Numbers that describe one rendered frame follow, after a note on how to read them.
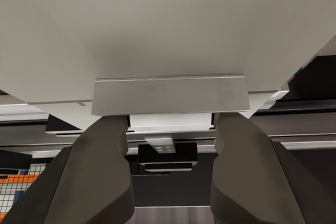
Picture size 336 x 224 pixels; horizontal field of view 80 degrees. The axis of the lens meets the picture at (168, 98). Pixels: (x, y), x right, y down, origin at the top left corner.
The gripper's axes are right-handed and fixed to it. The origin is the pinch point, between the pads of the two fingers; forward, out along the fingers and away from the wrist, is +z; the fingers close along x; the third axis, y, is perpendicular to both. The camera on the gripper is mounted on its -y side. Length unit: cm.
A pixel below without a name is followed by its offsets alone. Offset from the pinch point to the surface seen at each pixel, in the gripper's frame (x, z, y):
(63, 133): -13.6, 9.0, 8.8
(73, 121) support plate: -9.5, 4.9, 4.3
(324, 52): 24.3, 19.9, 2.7
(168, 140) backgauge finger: -0.5, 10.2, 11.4
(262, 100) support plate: 7.1, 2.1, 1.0
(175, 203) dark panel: 1, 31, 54
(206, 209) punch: 3.3, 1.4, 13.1
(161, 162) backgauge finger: -2.1, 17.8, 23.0
